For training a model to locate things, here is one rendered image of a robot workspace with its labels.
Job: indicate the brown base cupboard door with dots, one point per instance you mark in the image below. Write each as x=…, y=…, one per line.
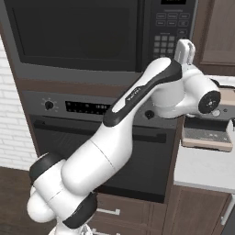
x=195, y=214

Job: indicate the black microwave oven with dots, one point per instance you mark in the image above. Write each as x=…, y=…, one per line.
x=171, y=30

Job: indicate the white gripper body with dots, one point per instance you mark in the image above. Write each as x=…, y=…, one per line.
x=183, y=52

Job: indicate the grey built-in oven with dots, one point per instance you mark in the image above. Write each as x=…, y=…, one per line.
x=33, y=102

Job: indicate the brown wall cupboard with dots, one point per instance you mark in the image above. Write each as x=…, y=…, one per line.
x=218, y=30

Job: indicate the black oven door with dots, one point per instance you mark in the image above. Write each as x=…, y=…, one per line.
x=147, y=171

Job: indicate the black microwave door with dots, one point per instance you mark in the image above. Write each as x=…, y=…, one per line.
x=76, y=33

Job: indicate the black oven knob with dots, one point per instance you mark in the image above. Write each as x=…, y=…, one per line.
x=49, y=105
x=149, y=114

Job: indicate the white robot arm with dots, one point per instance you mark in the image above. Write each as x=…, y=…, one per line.
x=101, y=159

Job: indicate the brown drawer front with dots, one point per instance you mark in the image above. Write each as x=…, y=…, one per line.
x=134, y=211
x=134, y=231

